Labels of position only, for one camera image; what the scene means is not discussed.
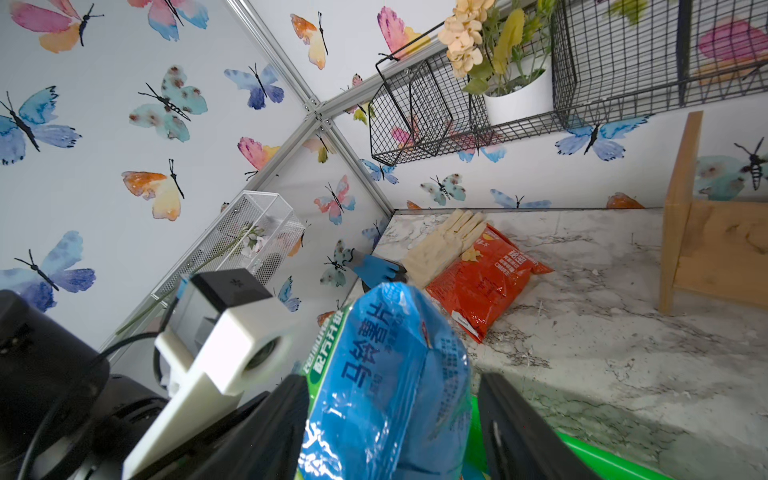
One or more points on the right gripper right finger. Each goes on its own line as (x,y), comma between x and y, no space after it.
(518,443)

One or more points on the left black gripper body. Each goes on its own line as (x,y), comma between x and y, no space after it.
(115,438)

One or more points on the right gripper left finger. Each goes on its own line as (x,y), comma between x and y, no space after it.
(267,444)

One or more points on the blue lime chip bag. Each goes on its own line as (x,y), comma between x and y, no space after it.
(389,391)

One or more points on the red chip bag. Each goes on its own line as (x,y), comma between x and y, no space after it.
(484,281)

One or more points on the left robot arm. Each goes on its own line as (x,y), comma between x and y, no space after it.
(50,381)

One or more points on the green plastic basket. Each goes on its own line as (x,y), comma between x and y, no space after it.
(603,463)

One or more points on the beige work glove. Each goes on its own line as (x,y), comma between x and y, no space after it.
(443,246)

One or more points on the wooden corner shelf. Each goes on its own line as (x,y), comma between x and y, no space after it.
(714,249)

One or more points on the white pot beige flowers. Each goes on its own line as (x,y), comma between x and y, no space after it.
(506,58)

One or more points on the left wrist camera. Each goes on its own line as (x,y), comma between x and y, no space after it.
(228,335)

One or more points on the white wire mesh box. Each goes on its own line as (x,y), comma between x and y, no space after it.
(256,232)

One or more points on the black wire wall basket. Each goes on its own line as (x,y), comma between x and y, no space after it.
(605,66)

